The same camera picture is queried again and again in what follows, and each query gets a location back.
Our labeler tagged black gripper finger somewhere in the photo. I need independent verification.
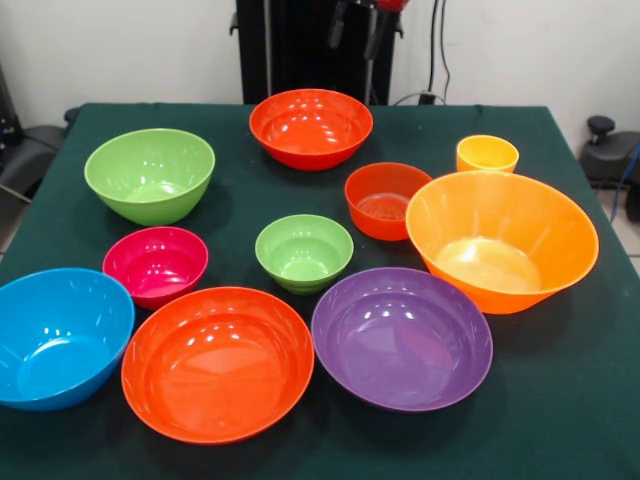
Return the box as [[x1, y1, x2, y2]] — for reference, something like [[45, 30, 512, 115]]
[[327, 0, 350, 50], [363, 8, 390, 61]]

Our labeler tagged large red bowl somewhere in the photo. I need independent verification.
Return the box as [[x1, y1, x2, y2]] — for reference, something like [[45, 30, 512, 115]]
[[120, 286, 316, 446], [248, 88, 375, 173]]

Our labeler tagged small red bowl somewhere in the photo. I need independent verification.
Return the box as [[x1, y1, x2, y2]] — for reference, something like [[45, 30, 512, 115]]
[[343, 161, 434, 242]]

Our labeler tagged yellow cup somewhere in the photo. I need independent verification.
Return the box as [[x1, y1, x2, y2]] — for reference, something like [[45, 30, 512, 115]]
[[455, 134, 521, 174]]

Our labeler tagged dark green table cloth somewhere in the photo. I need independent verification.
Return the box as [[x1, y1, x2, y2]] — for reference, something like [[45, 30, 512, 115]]
[[0, 102, 640, 480]]

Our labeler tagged small green bowl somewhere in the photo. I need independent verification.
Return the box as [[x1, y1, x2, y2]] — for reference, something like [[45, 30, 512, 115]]
[[254, 213, 355, 296]]

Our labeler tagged large green bowl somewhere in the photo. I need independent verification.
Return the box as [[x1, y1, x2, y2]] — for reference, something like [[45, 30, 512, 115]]
[[83, 127, 217, 227]]

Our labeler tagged large orange bowl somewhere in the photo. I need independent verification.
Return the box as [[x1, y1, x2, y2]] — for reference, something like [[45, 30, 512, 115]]
[[405, 170, 600, 316]]

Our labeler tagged pink bowl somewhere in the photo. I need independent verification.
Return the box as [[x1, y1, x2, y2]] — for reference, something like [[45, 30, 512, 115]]
[[102, 225, 210, 312]]

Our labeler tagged purple bowl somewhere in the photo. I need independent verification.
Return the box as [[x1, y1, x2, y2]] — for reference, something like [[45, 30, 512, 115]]
[[310, 266, 494, 413]]

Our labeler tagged black device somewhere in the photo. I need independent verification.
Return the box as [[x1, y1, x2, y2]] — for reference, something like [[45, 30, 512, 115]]
[[0, 62, 24, 149]]

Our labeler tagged blue bowl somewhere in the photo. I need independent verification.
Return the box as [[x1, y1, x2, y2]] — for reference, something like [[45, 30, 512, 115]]
[[0, 267, 136, 413]]

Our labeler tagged blue cable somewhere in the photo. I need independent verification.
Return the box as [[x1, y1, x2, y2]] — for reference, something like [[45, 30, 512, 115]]
[[609, 144, 640, 221]]

